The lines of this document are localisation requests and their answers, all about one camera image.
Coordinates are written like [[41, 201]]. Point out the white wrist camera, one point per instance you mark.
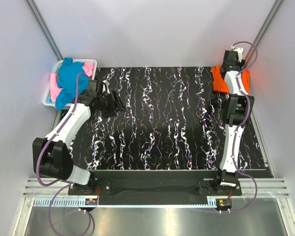
[[239, 51], [106, 87]]

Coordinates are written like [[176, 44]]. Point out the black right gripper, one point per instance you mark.
[[240, 65]]

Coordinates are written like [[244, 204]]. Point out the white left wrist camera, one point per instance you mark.
[[106, 87]]

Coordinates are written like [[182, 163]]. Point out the pink t shirt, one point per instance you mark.
[[88, 68]]

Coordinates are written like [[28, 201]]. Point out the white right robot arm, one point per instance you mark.
[[240, 104]]

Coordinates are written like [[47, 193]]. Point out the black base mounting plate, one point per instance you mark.
[[155, 188]]

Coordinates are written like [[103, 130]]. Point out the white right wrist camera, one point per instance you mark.
[[239, 51]]

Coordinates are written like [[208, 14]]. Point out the light blue garment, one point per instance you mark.
[[49, 100]]

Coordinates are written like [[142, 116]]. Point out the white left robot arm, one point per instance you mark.
[[51, 154]]

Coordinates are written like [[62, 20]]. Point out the orange t shirt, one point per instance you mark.
[[219, 84]]

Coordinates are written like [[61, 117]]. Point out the blue t shirt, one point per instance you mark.
[[70, 76]]

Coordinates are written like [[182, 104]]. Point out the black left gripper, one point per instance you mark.
[[116, 106]]

